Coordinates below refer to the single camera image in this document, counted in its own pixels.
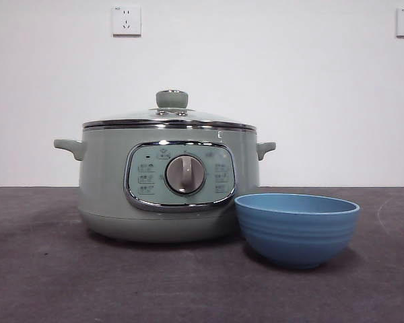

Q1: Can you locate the blue ribbed bowl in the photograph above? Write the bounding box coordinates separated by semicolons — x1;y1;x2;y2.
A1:
234;192;360;270

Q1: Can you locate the pale green electric steamer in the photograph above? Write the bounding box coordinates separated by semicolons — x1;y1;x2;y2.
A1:
53;126;277;243

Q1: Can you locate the glass lid green knob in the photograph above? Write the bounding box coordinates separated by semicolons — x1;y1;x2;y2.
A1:
81;89;257;131

